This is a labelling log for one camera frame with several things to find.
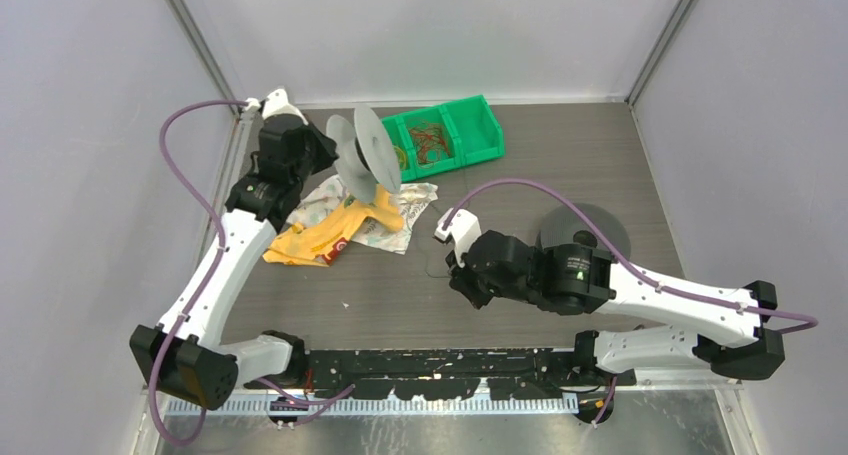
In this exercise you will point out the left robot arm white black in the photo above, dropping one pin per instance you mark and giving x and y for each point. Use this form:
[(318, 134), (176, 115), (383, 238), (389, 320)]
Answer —
[(183, 353)]

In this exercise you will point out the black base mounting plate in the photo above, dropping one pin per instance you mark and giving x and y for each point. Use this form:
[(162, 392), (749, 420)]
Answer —
[(442, 374)]

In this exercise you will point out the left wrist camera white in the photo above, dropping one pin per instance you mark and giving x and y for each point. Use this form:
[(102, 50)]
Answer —
[(276, 103)]

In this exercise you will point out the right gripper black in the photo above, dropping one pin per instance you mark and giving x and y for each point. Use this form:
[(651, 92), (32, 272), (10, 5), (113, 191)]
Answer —
[(461, 281)]

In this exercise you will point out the green three-compartment bin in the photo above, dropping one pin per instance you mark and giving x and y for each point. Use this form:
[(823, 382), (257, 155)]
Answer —
[(445, 137)]

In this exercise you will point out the white plastic cable spool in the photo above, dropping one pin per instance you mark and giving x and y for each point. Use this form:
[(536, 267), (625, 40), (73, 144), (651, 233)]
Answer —
[(366, 155)]

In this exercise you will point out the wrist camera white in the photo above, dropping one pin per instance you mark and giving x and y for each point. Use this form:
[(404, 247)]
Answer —
[(461, 229), (276, 103)]

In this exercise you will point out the white slotted cable duct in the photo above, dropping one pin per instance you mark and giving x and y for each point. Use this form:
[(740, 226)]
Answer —
[(266, 404)]

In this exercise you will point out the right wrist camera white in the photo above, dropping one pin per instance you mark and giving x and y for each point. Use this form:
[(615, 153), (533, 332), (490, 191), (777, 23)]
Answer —
[(461, 229)]

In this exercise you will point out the yellow snack bag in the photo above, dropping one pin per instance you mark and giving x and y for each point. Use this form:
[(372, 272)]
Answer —
[(319, 243)]

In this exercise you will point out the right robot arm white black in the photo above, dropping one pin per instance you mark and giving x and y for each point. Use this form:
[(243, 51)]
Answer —
[(730, 338)]

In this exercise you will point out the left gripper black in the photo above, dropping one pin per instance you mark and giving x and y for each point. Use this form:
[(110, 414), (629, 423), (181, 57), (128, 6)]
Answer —
[(324, 145)]

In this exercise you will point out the floral patterned cloth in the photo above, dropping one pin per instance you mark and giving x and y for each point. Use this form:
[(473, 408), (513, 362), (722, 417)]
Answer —
[(412, 201)]

